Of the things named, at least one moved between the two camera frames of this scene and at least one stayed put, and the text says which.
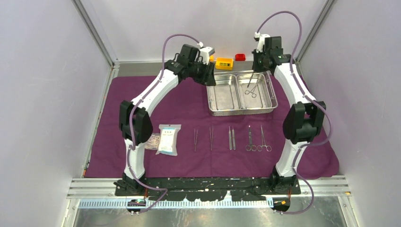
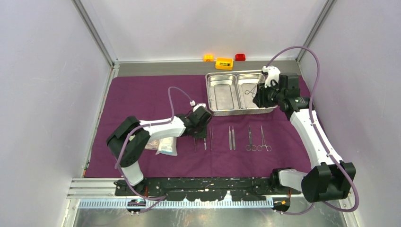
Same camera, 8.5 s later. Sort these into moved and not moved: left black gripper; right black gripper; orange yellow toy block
Moved: left black gripper; right black gripper
Not moved: orange yellow toy block
